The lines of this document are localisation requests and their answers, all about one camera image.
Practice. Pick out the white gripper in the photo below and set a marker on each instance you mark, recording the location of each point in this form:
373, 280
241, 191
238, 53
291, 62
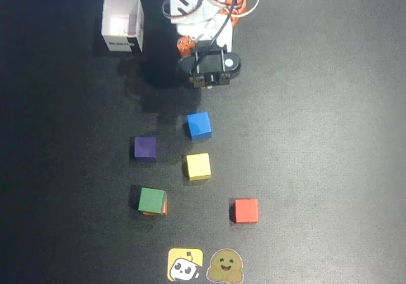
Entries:
185, 47

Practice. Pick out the green cube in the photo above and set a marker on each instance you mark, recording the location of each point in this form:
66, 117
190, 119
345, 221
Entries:
151, 200

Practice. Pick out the blue cube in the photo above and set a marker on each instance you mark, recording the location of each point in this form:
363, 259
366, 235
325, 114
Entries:
198, 125

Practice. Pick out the purple cube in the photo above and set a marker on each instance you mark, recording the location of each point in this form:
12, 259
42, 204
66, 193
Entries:
144, 147

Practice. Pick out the yellow cube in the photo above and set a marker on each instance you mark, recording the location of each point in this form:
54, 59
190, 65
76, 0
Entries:
198, 165

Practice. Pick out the orange cube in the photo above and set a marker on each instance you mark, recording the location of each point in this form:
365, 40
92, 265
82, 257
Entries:
165, 208

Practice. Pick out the red cube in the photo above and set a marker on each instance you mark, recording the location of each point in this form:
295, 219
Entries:
245, 210

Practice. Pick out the white open cardboard box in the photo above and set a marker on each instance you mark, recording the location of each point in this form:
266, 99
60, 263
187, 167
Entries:
122, 21

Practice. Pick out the black table mat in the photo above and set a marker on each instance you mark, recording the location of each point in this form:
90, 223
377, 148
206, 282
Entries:
317, 138

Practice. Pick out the yellow robot logo sticker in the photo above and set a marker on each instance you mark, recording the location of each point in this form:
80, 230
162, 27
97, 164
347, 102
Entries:
177, 258

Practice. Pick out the hugging face emoji sticker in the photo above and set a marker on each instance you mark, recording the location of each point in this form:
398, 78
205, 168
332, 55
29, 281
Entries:
225, 263

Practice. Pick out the black oval wrist camera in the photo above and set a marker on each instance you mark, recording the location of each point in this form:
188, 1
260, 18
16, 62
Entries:
215, 63

